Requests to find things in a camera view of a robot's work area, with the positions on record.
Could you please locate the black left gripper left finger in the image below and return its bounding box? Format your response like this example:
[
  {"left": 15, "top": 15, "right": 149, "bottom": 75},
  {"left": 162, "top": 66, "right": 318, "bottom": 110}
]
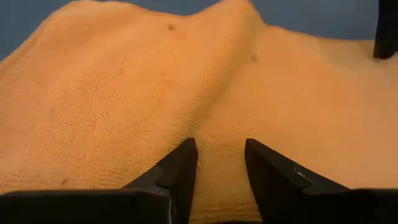
[{"left": 0, "top": 138, "right": 199, "bottom": 224}]

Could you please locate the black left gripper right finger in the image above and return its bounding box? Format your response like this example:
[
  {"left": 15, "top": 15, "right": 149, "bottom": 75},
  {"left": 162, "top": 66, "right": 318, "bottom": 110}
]
[{"left": 244, "top": 138, "right": 398, "bottom": 224}]

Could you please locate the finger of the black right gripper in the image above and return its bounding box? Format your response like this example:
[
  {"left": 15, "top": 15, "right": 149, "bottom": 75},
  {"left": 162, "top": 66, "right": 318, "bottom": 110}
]
[{"left": 373, "top": 0, "right": 398, "bottom": 60}]

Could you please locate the orange microfibre towel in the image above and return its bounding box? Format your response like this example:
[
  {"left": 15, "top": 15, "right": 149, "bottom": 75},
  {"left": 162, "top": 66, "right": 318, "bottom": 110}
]
[{"left": 0, "top": 0, "right": 398, "bottom": 224}]

